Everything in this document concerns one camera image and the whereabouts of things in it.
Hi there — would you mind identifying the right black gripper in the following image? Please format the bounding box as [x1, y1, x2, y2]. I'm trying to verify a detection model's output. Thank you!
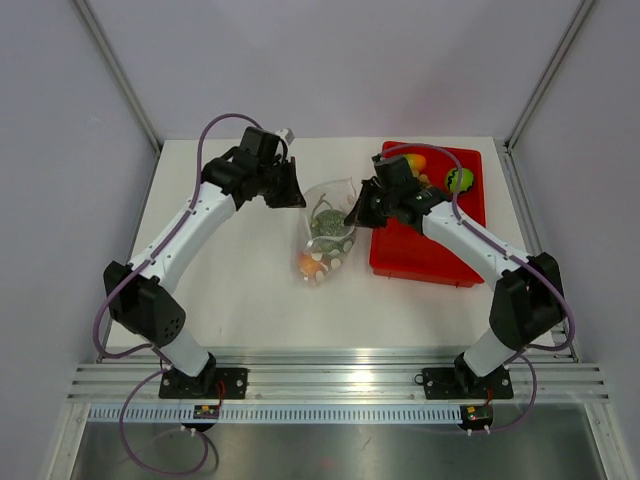
[346, 180, 398, 229]

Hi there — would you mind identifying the green netted melon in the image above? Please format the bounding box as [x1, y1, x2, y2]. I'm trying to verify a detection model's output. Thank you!
[310, 209, 353, 253]

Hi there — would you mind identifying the clear zip top bag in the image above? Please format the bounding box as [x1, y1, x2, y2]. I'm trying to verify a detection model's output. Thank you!
[293, 178, 357, 286]

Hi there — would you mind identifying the orange peach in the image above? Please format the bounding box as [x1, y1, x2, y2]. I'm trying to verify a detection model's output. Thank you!
[297, 253, 324, 277]

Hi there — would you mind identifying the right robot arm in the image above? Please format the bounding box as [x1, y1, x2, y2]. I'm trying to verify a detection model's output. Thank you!
[345, 155, 571, 398]

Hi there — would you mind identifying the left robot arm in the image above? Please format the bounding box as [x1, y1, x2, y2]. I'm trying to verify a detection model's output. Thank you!
[103, 126, 306, 399]

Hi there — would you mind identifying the brown longan bunch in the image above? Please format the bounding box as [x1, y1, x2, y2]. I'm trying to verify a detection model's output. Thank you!
[417, 174, 433, 189]

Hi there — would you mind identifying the green orange mango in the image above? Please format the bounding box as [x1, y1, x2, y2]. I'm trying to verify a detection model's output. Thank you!
[405, 154, 426, 172]

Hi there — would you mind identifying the red plastic tray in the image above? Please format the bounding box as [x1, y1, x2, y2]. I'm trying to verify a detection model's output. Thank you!
[369, 141, 487, 288]

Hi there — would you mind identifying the green round fruit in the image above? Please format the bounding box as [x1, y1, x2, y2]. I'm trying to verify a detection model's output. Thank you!
[444, 168, 475, 195]

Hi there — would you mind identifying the right controller board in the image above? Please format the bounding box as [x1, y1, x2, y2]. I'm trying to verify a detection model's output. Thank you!
[459, 404, 494, 432]

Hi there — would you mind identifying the controller board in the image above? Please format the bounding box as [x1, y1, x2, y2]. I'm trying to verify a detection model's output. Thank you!
[193, 405, 220, 420]
[459, 404, 494, 432]

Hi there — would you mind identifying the left controller board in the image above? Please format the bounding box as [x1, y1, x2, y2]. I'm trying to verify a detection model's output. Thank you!
[193, 405, 220, 420]

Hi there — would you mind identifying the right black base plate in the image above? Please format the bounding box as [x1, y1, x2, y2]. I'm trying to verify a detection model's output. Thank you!
[413, 367, 514, 400]

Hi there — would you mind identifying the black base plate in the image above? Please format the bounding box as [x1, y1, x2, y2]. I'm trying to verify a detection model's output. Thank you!
[159, 367, 249, 400]
[413, 367, 514, 400]

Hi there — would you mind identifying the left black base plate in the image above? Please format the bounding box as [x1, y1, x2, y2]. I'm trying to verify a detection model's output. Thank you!
[159, 367, 249, 400]

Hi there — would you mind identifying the white slotted cable duct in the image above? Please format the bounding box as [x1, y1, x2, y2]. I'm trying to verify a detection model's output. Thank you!
[88, 404, 461, 425]

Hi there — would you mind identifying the left frame post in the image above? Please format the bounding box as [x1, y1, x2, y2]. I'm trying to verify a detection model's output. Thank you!
[70, 0, 163, 159]

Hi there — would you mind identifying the frame post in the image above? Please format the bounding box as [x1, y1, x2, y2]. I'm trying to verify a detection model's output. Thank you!
[504, 0, 599, 154]
[70, 0, 163, 159]

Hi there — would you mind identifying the aluminium rail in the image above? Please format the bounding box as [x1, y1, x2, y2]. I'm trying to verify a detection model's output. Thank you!
[67, 348, 610, 405]

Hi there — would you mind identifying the right frame post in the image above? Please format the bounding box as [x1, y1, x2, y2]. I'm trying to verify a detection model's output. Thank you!
[504, 0, 599, 154]

